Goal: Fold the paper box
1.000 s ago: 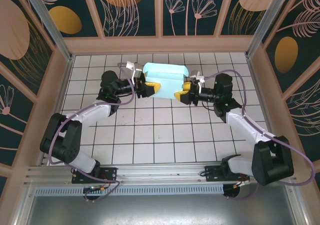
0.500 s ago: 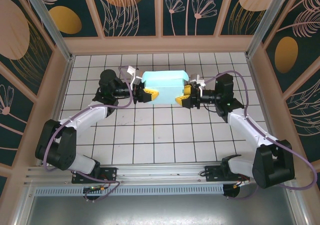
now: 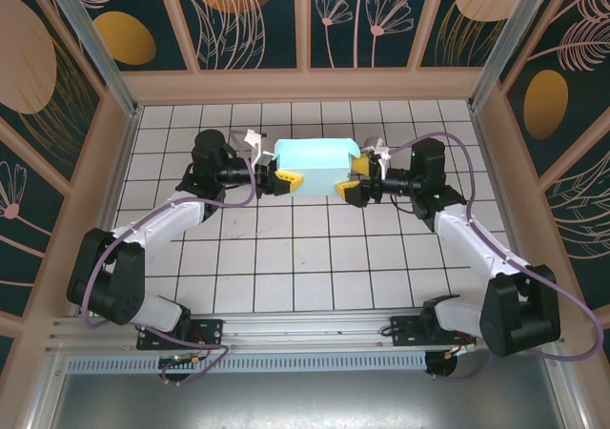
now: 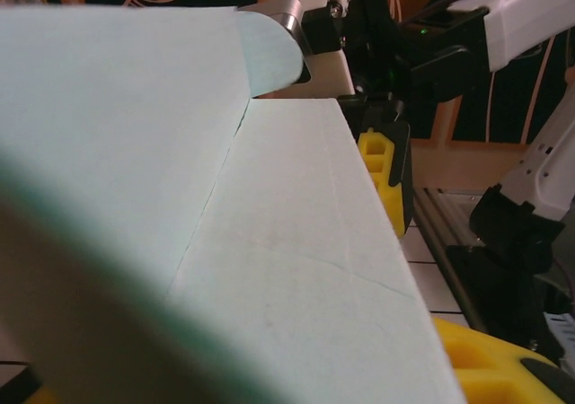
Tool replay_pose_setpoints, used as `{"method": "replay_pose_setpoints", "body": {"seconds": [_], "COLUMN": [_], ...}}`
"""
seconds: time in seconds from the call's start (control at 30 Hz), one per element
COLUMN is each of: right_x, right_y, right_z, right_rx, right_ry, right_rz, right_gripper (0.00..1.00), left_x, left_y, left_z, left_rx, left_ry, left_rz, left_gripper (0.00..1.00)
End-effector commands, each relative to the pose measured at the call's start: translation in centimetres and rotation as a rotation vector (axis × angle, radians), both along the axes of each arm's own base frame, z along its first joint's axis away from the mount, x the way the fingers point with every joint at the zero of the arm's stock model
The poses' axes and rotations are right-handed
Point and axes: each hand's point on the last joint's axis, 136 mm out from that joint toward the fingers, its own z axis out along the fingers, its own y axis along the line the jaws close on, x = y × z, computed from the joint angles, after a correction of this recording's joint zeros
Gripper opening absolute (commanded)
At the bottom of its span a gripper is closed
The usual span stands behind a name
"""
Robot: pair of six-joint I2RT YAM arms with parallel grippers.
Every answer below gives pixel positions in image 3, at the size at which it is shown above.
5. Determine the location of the long aluminium base rail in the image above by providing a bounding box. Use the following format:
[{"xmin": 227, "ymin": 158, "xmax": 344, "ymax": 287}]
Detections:
[{"xmin": 45, "ymin": 309, "xmax": 568, "ymax": 354}]

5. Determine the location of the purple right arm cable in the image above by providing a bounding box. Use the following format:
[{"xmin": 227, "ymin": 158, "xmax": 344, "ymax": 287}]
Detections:
[{"xmin": 383, "ymin": 133, "xmax": 602, "ymax": 383}]

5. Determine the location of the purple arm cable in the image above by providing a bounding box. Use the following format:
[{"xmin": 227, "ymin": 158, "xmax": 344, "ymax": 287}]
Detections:
[
  {"xmin": 383, "ymin": 133, "xmax": 602, "ymax": 383},
  {"xmin": 80, "ymin": 131, "xmax": 261, "ymax": 387}
]

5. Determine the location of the aluminium side rail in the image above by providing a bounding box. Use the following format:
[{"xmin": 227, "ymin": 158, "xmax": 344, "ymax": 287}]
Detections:
[
  {"xmin": 468, "ymin": 107, "xmax": 545, "ymax": 312},
  {"xmin": 71, "ymin": 107, "xmax": 143, "ymax": 318}
]

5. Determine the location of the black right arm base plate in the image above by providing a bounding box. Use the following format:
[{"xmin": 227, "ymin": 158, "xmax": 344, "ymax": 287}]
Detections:
[{"xmin": 389, "ymin": 315, "xmax": 478, "ymax": 349}]

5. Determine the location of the aluminium corner post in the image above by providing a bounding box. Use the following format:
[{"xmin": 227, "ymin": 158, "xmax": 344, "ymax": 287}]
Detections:
[
  {"xmin": 40, "ymin": 0, "xmax": 143, "ymax": 118},
  {"xmin": 466, "ymin": 0, "xmax": 559, "ymax": 112}
]

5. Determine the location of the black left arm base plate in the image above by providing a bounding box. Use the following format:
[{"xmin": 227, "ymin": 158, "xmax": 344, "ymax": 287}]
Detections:
[{"xmin": 136, "ymin": 318, "xmax": 225, "ymax": 352}]

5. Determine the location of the red yellow wire connector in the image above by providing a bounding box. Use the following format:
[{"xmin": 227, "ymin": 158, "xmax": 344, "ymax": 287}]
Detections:
[{"xmin": 441, "ymin": 341, "xmax": 478, "ymax": 362}]

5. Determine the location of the grey metal sheet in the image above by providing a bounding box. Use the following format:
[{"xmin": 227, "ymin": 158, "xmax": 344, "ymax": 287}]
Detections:
[{"xmin": 28, "ymin": 347, "xmax": 587, "ymax": 429}]

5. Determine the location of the slotted grey cable duct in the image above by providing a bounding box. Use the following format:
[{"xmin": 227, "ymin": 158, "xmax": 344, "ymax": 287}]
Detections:
[{"xmin": 66, "ymin": 351, "xmax": 428, "ymax": 374}]

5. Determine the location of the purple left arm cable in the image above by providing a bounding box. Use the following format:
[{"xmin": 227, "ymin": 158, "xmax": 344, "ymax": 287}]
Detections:
[{"xmin": 80, "ymin": 131, "xmax": 261, "ymax": 387}]

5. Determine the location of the small circuit board with wires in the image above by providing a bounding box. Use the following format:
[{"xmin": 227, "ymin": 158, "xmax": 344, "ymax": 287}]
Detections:
[{"xmin": 159, "ymin": 352, "xmax": 202, "ymax": 369}]

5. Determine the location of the light blue cloth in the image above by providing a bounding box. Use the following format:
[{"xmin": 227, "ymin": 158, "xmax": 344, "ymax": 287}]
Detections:
[{"xmin": 274, "ymin": 137, "xmax": 364, "ymax": 199}]

